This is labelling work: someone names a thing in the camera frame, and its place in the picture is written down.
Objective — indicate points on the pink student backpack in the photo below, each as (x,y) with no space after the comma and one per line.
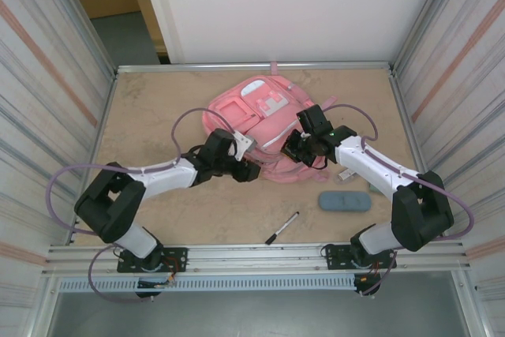
(268,126)

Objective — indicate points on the small white labelled packet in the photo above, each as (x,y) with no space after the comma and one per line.
(346,176)

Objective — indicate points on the black white marker pen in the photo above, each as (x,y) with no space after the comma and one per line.
(282,228)

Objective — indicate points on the blue-grey pencil case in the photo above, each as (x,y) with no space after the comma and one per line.
(344,201)

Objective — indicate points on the small grey-green block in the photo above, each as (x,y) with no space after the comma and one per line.
(373,189)

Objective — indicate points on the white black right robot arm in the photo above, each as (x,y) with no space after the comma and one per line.
(375,167)

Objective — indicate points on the translucent corrugated side panel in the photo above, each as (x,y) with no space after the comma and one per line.
(39,76)
(465,76)

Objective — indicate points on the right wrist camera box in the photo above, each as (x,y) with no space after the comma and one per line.
(304,136)

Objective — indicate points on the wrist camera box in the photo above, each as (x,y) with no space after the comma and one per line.
(304,136)
(246,145)

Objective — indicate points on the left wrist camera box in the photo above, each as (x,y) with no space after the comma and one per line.
(246,145)

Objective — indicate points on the wide aluminium mounting rail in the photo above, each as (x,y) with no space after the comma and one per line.
(252,258)

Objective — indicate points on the aluminium table edge rail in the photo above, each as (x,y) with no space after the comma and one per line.
(391,76)
(158,68)
(115,78)

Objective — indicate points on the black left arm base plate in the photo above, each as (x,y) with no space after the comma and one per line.
(177,258)

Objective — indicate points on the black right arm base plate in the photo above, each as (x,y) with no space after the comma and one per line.
(335,256)

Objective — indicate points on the white door frame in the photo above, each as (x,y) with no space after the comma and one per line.
(158,5)

